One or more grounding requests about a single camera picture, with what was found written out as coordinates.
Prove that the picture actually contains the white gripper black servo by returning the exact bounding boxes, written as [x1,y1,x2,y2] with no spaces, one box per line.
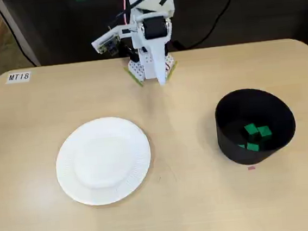
[129,10,179,89]

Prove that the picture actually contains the white paper plate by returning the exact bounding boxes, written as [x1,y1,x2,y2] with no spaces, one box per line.
[51,113,156,210]

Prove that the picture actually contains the black pot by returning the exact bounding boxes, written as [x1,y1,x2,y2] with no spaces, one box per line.
[212,84,300,168]

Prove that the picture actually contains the white MT18 label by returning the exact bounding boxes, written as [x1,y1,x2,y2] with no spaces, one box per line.
[4,70,32,84]

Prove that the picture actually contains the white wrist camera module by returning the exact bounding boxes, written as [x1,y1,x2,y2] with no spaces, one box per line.
[90,24,138,59]

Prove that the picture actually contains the red servo wires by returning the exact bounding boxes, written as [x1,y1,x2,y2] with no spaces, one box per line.
[121,0,132,26]

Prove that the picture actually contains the thin black power cable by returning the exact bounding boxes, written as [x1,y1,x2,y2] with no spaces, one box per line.
[168,0,246,50]

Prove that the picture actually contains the white metal frame leg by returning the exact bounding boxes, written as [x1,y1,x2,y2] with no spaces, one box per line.
[0,0,42,70]

